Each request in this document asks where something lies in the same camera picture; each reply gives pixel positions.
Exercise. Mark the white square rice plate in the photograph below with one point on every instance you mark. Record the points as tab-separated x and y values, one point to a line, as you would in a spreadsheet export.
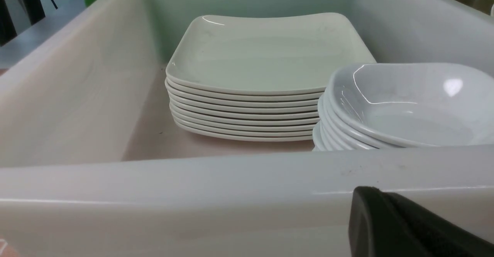
266	56

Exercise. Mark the stack of white square plates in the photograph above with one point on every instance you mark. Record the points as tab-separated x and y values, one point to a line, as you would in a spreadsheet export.
242	117

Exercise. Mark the stack of small white bowls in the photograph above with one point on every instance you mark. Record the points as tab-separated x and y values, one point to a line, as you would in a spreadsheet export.
409	105

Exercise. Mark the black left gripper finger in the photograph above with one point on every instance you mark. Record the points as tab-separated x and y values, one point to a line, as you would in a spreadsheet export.
386	224

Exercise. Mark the olive green plastic bin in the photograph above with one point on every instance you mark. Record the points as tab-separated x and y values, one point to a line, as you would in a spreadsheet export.
484	6

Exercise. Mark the large white plastic tub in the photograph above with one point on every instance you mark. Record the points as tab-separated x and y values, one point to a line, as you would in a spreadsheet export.
90	169

